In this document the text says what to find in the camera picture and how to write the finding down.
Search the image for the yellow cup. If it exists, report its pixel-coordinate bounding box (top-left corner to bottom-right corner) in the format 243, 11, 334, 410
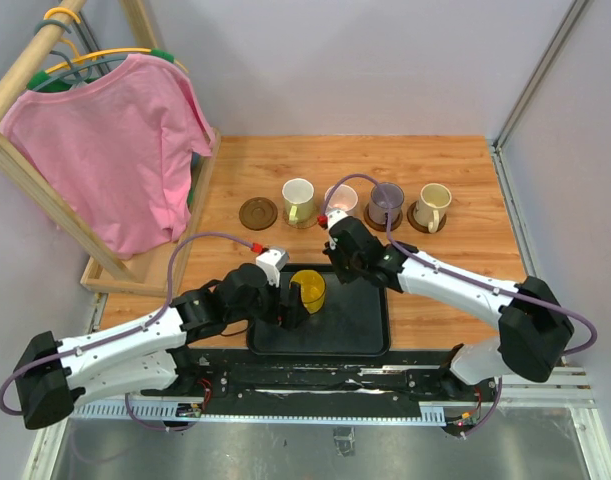
290, 269, 326, 314

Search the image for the purple cup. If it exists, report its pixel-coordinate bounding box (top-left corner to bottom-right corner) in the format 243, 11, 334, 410
367, 182, 405, 227

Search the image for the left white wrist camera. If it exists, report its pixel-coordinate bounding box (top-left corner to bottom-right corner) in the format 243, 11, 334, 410
252, 243, 289, 287

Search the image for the wooden clothes rack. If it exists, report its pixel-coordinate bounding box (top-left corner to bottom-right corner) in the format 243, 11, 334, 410
0, 1, 221, 297

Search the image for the yellow hanger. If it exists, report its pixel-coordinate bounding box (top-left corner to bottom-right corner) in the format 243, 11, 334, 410
43, 7, 189, 74

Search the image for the right aluminium frame post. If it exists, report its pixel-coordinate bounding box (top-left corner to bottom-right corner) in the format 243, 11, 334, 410
490, 0, 594, 151

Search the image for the white faceted cup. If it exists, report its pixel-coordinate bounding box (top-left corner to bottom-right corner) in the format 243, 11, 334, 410
282, 178, 315, 225

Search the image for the cream cartoon cup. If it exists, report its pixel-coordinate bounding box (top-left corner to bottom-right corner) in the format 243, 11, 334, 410
415, 183, 452, 234

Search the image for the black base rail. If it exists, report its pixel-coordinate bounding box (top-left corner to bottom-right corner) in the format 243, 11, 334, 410
74, 348, 593, 432

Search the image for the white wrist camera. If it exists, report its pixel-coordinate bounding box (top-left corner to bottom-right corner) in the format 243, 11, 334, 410
317, 209, 356, 232
252, 243, 289, 287

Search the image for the black tray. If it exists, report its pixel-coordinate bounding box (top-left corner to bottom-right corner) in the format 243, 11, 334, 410
246, 263, 391, 357

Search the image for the pink cup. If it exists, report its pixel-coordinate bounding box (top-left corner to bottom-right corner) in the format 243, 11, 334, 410
325, 184, 359, 216

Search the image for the pink t-shirt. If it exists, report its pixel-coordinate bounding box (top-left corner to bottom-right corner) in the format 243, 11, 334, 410
0, 54, 215, 259

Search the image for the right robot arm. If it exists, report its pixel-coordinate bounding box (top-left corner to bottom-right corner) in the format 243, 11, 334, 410
324, 209, 574, 400

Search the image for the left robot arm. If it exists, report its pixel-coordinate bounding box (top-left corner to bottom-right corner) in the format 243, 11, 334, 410
12, 263, 310, 430

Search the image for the dark wooden coaster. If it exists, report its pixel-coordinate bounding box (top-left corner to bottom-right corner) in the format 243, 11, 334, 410
239, 197, 278, 231
406, 201, 448, 234
363, 206, 403, 232

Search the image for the grey hanger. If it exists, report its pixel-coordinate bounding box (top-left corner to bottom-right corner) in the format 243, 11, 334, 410
27, 14, 129, 92

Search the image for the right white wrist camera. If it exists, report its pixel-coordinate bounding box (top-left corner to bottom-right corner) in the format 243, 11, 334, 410
317, 209, 356, 232

